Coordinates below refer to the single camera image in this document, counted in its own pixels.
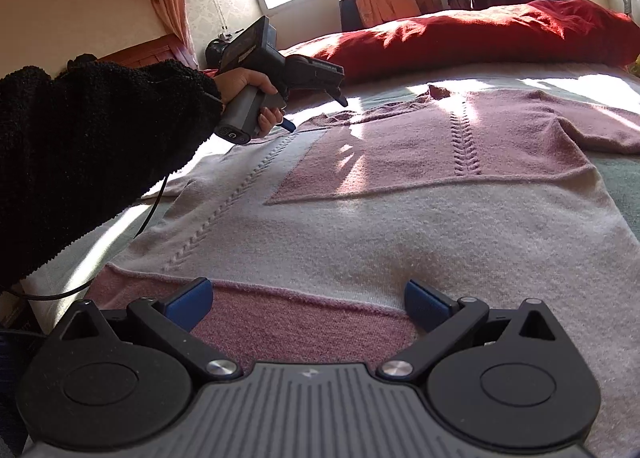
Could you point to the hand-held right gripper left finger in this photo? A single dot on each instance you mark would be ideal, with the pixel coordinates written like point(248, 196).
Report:
point(190, 300)

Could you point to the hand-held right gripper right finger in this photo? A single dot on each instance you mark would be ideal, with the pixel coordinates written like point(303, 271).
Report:
point(425, 305)

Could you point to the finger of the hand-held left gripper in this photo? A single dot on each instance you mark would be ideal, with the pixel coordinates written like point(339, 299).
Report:
point(341, 97)
point(287, 125)

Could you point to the pink and white sweater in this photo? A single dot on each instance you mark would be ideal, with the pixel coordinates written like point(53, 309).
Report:
point(400, 218)

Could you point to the person's left forearm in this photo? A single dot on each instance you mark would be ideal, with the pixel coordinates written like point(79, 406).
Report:
point(90, 152)

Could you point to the person's left hand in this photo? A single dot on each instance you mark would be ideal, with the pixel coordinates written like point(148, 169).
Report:
point(240, 81)

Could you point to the brown wooden headboard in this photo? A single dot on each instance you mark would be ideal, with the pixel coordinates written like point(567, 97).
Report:
point(160, 50)

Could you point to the orange garment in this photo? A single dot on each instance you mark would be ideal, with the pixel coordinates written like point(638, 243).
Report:
point(390, 5)

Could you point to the red quilt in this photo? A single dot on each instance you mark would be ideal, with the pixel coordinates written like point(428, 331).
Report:
point(475, 37)

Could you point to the yellow plastic bag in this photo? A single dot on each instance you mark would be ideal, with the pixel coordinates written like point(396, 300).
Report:
point(634, 68)

